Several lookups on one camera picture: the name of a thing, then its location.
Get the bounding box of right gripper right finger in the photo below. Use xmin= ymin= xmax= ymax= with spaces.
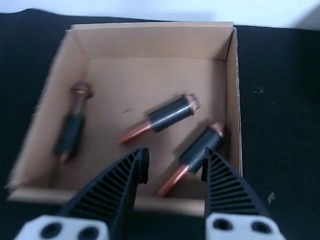
xmin=201 ymin=147 xmax=286 ymax=240

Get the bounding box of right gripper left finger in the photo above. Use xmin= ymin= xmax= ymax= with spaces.
xmin=15 ymin=147 xmax=150 ymax=240

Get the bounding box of copper bolt in black sleeve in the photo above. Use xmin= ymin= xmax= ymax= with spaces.
xmin=52 ymin=81 xmax=95 ymax=164
xmin=119 ymin=93 xmax=201 ymax=145
xmin=156 ymin=121 xmax=229 ymax=197

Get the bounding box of cardboard box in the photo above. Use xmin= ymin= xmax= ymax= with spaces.
xmin=4 ymin=21 xmax=244 ymax=217

